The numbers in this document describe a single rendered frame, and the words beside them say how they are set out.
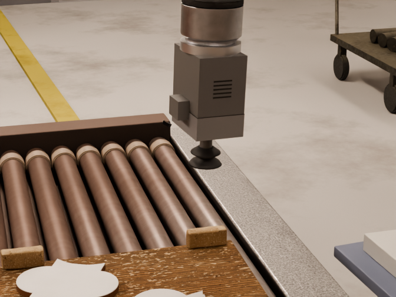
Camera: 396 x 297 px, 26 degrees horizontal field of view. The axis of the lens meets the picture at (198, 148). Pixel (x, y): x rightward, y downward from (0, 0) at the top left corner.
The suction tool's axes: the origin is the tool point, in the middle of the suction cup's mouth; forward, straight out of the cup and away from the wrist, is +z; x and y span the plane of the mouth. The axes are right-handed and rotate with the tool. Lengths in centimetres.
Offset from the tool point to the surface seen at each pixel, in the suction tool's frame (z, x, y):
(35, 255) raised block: 16.4, -19.5, -13.1
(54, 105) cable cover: 110, 69, -374
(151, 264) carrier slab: 17.8, -4.1, -7.9
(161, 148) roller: 19, 15, -56
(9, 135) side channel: 18, -13, -67
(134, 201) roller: 19.7, 2.1, -33.6
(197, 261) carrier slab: 17.5, 2.2, -6.0
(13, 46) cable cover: 111, 76, -528
